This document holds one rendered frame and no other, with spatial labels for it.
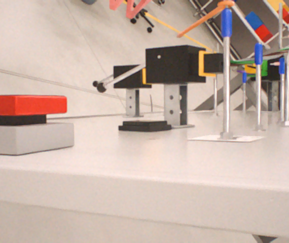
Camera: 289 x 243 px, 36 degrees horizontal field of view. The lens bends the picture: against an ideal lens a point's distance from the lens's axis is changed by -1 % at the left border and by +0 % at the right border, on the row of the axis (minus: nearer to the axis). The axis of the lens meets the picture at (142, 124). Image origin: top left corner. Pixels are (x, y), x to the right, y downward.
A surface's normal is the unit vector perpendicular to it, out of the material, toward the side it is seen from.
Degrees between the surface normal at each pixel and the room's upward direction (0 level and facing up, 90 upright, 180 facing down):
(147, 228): 0
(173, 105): 98
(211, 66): 95
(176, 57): 98
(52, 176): 90
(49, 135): 37
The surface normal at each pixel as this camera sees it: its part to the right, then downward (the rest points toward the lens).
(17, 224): 0.71, -0.59
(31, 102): 0.89, 0.02
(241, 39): -0.54, -0.08
